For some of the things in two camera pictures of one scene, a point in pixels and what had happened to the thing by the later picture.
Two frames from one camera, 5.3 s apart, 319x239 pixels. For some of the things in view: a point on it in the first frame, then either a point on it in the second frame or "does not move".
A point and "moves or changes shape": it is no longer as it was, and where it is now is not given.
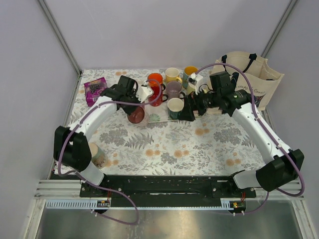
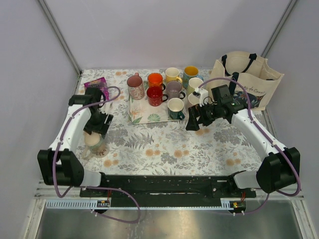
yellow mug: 172,74 does not move
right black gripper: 192,101 to 194,112
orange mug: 155,79 does not move
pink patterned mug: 139,117 moves or changes shape
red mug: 162,97 does not move
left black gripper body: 128,108 to 96,123
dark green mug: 175,106 does not move
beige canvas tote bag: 263,78 does not move
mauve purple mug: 173,88 does not move
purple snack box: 93,89 does not move
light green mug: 191,88 moves or changes shape
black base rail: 166,190 does not move
